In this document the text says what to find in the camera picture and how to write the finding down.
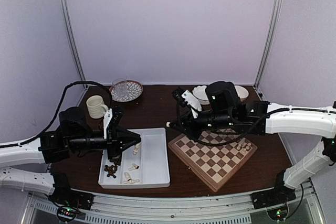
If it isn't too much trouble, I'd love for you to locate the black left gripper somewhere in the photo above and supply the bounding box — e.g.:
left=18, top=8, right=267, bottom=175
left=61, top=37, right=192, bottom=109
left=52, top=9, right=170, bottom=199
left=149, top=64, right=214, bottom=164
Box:
left=68, top=126, right=141, bottom=160

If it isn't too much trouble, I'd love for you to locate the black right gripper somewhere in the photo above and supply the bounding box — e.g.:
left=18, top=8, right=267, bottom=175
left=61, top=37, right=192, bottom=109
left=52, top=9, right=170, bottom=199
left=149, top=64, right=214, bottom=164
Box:
left=170, top=109, right=235, bottom=141

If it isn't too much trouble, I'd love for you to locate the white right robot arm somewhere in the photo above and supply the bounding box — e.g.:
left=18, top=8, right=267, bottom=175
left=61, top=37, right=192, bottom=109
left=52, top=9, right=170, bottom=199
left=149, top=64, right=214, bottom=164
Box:
left=167, top=81, right=335, bottom=204

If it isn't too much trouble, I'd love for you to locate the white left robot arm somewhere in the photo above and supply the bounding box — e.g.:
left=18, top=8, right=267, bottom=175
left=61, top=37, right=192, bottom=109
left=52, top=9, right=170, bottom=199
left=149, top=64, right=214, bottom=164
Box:
left=1, top=106, right=141, bottom=205

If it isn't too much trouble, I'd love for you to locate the dark chess pieces pile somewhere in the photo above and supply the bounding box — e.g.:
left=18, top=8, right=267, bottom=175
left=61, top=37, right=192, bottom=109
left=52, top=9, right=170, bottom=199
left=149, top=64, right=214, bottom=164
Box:
left=104, top=158, right=121, bottom=178

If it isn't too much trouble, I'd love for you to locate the light chess pieces pile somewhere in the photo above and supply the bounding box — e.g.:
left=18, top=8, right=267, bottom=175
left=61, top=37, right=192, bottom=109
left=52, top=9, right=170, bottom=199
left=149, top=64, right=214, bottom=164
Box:
left=123, top=163, right=140, bottom=184

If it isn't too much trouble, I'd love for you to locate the wooden chess board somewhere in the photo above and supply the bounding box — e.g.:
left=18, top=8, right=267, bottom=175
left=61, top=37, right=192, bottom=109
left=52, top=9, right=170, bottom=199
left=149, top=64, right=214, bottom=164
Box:
left=168, top=134, right=257, bottom=192

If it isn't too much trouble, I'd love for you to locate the white plastic tray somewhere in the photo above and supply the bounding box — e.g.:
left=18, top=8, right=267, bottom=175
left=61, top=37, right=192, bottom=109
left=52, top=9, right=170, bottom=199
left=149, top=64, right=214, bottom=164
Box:
left=98, top=127, right=170, bottom=189

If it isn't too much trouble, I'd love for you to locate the white scalloped bowl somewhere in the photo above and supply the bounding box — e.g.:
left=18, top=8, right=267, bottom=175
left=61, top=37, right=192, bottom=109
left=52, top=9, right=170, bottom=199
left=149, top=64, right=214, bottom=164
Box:
left=192, top=86, right=209, bottom=105

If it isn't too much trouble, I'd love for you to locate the cream ceramic mug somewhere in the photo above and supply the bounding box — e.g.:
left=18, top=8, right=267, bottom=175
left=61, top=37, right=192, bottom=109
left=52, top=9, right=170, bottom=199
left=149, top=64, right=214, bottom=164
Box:
left=86, top=95, right=109, bottom=119

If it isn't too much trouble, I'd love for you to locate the patterned brown plate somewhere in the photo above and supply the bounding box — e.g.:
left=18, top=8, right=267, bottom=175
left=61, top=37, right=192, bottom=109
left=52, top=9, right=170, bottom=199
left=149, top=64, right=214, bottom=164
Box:
left=110, top=80, right=143, bottom=102

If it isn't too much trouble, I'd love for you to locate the clear drinking glass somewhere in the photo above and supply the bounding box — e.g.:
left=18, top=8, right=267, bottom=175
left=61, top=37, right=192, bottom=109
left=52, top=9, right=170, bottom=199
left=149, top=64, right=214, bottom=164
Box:
left=112, top=78, right=127, bottom=98

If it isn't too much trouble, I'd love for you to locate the cream round bowl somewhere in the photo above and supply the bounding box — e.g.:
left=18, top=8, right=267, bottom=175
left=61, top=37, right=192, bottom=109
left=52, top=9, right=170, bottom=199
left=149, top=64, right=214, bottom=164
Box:
left=235, top=86, right=249, bottom=102

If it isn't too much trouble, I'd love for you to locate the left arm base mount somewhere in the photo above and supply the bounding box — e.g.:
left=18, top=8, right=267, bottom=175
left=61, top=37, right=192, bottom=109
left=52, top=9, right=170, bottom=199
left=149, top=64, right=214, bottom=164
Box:
left=48, top=190, right=94, bottom=210

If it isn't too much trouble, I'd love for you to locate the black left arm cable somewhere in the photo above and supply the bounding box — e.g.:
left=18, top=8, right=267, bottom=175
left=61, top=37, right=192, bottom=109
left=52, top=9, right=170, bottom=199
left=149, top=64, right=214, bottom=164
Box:
left=0, top=81, right=112, bottom=147

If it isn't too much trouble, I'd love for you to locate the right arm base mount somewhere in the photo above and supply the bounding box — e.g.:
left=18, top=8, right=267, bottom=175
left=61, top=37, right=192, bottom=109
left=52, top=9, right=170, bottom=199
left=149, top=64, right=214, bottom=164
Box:
left=251, top=189, right=296, bottom=209

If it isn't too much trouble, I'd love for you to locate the right aluminium frame post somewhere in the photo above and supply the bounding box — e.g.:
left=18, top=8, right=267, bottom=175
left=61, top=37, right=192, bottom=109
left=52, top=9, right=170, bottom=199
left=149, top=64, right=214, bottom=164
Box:
left=254, top=0, right=283, bottom=90

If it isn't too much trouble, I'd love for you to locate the aluminium frame post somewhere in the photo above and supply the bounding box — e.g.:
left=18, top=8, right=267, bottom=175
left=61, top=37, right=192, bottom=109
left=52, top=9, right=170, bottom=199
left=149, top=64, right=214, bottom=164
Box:
left=254, top=0, right=283, bottom=90
left=60, top=0, right=86, bottom=81

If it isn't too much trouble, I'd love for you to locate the left aluminium frame post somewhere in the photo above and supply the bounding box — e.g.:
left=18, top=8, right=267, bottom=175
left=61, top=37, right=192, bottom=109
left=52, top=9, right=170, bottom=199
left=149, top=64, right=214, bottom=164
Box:
left=60, top=0, right=86, bottom=81

